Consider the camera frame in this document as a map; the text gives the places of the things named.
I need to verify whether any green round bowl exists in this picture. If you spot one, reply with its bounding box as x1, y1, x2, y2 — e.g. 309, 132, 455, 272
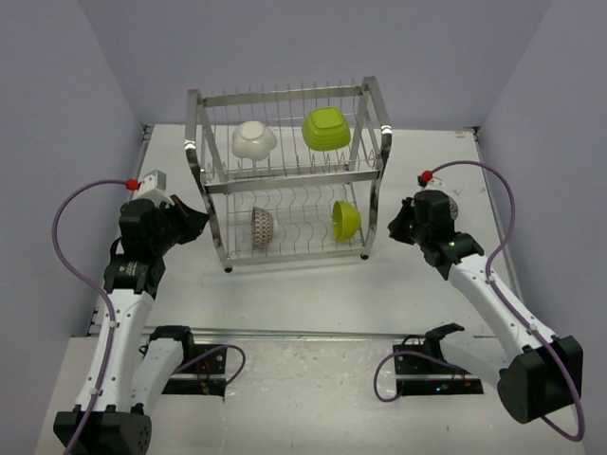
332, 200, 361, 242

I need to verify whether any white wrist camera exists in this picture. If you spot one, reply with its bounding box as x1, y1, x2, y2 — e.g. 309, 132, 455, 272
417, 171, 448, 192
133, 170, 171, 206

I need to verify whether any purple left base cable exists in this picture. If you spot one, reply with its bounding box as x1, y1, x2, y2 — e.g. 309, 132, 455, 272
175, 345, 248, 397

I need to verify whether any green square bowl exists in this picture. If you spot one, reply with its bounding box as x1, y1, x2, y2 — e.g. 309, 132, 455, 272
302, 105, 351, 152

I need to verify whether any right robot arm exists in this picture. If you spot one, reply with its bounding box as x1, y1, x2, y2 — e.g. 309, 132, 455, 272
388, 190, 583, 424

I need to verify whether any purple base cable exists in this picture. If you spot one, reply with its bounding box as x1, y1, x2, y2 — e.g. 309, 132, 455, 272
373, 353, 475, 404
175, 345, 248, 397

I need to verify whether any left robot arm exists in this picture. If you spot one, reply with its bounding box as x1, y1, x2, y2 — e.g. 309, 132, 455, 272
53, 195, 209, 454

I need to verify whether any aluminium table rail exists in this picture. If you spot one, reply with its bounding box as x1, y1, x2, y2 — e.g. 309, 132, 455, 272
189, 328, 428, 341

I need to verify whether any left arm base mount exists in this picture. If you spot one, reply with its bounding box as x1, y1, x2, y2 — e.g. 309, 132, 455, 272
162, 349, 227, 397

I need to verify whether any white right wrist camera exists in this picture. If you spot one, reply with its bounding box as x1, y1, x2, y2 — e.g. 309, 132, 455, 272
417, 171, 448, 192

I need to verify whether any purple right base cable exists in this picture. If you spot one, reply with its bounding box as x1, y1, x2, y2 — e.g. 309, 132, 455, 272
373, 353, 475, 404

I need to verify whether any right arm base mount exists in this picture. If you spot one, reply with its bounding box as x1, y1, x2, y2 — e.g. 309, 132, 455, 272
393, 323, 484, 397

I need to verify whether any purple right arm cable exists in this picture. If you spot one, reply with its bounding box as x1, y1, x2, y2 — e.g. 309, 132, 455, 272
429, 160, 583, 445

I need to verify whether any white scalloped bowl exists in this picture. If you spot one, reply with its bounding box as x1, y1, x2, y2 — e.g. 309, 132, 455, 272
231, 120, 278, 162

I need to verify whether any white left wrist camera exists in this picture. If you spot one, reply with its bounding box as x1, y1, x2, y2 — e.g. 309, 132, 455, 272
133, 170, 171, 206

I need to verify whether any brown patterned bowl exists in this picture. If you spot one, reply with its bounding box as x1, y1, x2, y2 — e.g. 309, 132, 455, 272
250, 207, 278, 250

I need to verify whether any stainless steel dish rack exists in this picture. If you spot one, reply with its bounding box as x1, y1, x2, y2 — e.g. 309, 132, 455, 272
184, 76, 393, 272

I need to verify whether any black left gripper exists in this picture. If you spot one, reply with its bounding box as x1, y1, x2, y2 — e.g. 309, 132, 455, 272
151, 193, 210, 253

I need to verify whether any pink floral bowl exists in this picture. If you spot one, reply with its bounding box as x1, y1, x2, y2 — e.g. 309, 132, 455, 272
448, 196, 459, 221

